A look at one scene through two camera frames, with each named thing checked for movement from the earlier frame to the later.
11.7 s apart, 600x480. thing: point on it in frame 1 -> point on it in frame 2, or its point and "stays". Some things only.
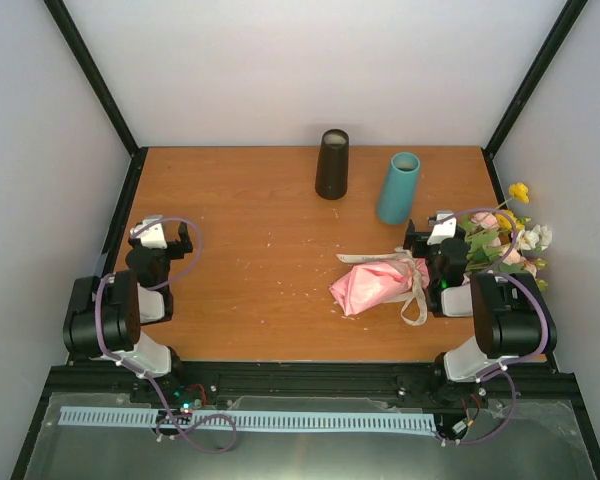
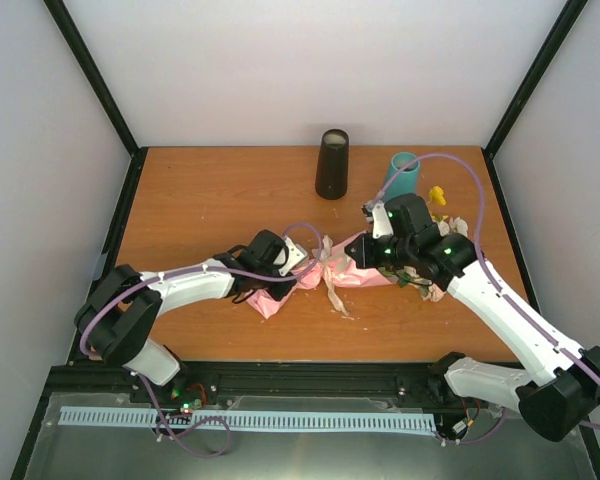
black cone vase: x=331 y=176 stays
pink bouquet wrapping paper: x=365 y=285 -> x=347 y=272
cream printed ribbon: x=415 y=312 -> x=327 y=257
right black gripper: x=417 y=238 -> x=365 y=259
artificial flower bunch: x=500 y=240 -> x=408 y=276
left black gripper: x=178 y=251 -> x=279 y=290
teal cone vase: x=397 y=194 stays
